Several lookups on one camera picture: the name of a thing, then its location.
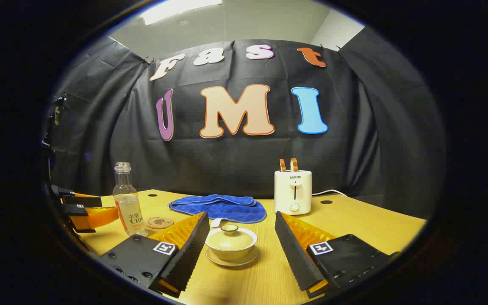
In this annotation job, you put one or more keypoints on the blue towel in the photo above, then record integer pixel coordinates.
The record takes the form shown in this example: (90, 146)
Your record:
(223, 207)

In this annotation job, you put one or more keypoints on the small white paper tag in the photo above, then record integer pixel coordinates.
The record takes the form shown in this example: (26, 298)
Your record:
(217, 222)

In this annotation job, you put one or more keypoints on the toast bread slice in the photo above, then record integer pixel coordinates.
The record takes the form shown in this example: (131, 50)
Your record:
(282, 165)
(294, 164)

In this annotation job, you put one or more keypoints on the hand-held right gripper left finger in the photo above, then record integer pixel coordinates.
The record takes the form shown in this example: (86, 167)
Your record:
(189, 254)

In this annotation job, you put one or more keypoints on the cream teacup lid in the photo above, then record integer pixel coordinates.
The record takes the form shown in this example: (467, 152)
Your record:
(230, 239)

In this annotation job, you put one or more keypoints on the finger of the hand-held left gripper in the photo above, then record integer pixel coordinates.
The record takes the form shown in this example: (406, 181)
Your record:
(76, 210)
(83, 201)

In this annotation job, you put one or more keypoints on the white toaster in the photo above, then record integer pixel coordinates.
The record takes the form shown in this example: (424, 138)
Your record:
(292, 195)

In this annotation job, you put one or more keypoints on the black backdrop cloth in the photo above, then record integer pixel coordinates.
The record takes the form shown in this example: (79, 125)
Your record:
(235, 161)

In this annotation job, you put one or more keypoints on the clear plastic water bottle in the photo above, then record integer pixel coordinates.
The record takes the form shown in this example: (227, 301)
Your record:
(128, 207)

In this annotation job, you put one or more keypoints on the round cork coaster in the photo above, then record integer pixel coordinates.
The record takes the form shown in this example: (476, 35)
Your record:
(159, 222)

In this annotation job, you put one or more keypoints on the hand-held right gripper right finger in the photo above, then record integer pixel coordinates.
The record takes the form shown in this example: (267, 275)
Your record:
(295, 254)

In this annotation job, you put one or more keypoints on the cream ceramic teacup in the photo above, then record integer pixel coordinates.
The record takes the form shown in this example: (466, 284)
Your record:
(231, 253)

